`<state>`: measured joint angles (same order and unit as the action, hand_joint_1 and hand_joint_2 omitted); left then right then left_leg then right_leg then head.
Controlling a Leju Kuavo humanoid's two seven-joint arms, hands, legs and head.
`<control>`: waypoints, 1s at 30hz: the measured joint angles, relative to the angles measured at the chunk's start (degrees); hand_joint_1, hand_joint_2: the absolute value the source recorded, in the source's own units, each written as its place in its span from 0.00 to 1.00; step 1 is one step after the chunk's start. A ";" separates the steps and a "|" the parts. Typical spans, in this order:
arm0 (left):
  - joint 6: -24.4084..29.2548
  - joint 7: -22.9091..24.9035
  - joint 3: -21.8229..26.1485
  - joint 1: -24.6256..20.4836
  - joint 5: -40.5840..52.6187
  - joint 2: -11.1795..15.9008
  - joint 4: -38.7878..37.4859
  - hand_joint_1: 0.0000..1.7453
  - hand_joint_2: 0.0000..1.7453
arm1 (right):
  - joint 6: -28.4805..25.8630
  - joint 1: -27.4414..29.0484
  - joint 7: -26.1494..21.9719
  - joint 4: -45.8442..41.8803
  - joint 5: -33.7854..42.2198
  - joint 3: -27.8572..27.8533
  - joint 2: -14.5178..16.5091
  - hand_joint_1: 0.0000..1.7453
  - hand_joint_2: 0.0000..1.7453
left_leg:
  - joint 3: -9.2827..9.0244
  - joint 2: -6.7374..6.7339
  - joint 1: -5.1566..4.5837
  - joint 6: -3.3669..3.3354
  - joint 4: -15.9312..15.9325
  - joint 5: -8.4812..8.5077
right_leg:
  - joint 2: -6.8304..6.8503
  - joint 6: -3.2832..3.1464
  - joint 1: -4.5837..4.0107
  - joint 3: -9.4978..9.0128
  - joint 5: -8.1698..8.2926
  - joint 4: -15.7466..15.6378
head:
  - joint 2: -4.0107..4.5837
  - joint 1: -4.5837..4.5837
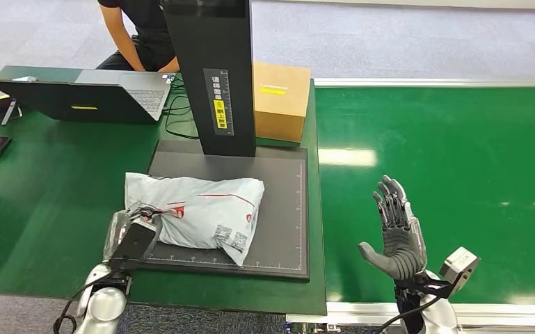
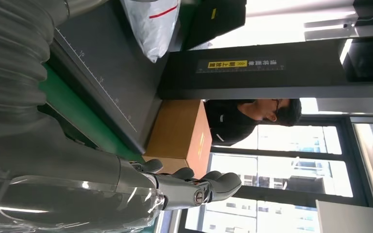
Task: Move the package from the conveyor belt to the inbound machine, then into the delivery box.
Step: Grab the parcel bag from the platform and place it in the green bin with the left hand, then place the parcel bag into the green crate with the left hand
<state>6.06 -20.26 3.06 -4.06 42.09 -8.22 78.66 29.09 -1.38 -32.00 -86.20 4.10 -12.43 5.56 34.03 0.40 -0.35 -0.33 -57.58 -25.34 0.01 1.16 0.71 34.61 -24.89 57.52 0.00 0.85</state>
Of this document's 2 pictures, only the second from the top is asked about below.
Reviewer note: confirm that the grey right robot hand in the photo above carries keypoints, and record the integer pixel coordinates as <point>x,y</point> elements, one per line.
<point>77,199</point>

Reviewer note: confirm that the brown cardboard delivery box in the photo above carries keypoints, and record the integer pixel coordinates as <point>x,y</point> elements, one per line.
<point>176,128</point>

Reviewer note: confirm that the black inbound scanner machine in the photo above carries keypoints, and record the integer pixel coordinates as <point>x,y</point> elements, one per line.
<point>237,82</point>

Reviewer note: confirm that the person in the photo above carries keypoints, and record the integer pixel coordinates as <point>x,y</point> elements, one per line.
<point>234,120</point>

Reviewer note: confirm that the dark window frame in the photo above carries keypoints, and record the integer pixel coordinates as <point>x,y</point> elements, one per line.
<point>347,160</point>

